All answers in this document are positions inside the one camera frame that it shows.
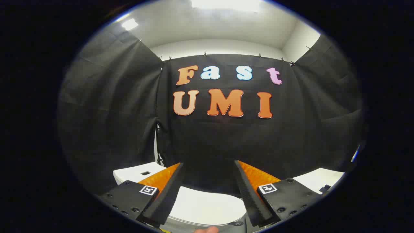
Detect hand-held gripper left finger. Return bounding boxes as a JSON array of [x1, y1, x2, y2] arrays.
[[97, 162, 185, 227]]

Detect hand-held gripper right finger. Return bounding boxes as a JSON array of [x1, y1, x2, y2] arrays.
[[234, 160, 322, 227]]

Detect white toilet tank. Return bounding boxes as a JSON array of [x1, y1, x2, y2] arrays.
[[113, 162, 167, 185]]

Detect black backdrop cloth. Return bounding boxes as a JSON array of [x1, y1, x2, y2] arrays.
[[58, 24, 367, 198]]

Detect white cabinet top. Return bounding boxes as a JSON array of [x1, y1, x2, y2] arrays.
[[292, 168, 345, 195]]

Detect small ceiling light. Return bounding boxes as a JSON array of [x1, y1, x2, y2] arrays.
[[121, 18, 139, 31]]

